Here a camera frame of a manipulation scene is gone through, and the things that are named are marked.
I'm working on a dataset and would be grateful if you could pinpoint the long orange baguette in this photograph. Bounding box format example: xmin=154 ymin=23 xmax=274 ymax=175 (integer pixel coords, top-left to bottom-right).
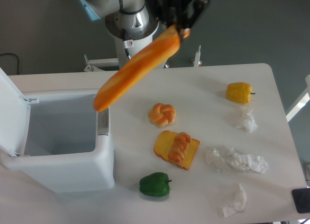
xmin=93 ymin=25 xmax=190 ymax=112

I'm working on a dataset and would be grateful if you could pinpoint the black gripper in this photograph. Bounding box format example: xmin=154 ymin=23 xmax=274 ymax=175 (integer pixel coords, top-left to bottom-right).
xmin=145 ymin=0 xmax=210 ymax=42

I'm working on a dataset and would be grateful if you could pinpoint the crumpled white tissue small middle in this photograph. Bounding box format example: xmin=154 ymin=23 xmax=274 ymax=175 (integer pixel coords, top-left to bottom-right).
xmin=205 ymin=148 xmax=225 ymax=172

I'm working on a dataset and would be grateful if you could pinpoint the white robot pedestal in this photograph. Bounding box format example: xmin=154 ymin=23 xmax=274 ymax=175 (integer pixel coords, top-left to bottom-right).
xmin=83 ymin=10 xmax=204 ymax=72

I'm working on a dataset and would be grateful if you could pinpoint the yellow bell pepper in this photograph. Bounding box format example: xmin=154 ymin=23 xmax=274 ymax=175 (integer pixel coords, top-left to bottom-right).
xmin=225 ymin=82 xmax=255 ymax=104

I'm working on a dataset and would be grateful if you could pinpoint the white frame at right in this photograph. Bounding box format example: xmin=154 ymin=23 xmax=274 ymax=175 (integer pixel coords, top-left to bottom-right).
xmin=285 ymin=75 xmax=310 ymax=122

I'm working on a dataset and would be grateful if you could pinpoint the round knotted bread roll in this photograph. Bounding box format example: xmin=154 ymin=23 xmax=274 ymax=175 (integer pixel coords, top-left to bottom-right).
xmin=148 ymin=103 xmax=176 ymax=127

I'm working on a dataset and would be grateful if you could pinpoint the white trash can lid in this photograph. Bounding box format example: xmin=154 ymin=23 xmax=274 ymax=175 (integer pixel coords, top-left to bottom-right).
xmin=0 ymin=70 xmax=39 ymax=157

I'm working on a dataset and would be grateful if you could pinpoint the yellow toast slice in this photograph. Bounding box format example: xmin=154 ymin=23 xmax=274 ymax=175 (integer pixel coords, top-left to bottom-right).
xmin=154 ymin=130 xmax=200 ymax=170

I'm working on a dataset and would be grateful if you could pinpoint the white trash can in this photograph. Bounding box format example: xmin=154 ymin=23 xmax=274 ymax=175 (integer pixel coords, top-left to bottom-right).
xmin=0 ymin=90 xmax=114 ymax=192

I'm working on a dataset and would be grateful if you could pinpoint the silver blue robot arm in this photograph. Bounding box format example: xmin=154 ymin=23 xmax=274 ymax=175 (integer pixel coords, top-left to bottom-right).
xmin=79 ymin=0 xmax=210 ymax=41

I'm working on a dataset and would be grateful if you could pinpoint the crumpled white tissue lower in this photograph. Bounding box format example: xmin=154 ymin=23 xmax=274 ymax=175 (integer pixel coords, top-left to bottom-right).
xmin=221 ymin=184 xmax=248 ymax=218

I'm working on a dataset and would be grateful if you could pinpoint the crumpled white tissue large middle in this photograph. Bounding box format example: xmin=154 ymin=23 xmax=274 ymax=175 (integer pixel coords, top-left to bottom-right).
xmin=226 ymin=148 xmax=269 ymax=174

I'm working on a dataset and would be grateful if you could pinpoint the black device at edge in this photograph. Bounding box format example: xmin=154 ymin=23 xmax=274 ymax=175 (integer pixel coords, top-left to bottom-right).
xmin=291 ymin=188 xmax=310 ymax=214

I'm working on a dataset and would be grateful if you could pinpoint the black floor cable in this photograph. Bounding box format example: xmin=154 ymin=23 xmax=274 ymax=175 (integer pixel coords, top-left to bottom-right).
xmin=0 ymin=53 xmax=21 ymax=74

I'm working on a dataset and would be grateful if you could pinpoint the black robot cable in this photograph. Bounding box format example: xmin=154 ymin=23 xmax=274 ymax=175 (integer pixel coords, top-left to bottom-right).
xmin=122 ymin=29 xmax=133 ymax=61

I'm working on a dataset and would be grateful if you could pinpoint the green bell pepper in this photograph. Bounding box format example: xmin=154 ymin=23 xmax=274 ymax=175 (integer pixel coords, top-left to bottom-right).
xmin=139 ymin=172 xmax=172 ymax=197

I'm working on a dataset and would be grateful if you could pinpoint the small braided bread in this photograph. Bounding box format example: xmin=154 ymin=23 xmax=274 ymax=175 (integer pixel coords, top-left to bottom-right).
xmin=168 ymin=132 xmax=191 ymax=164

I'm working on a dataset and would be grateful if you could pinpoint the crumpled white tissue upper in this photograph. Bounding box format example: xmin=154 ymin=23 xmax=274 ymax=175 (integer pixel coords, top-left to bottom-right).
xmin=231 ymin=109 xmax=258 ymax=134

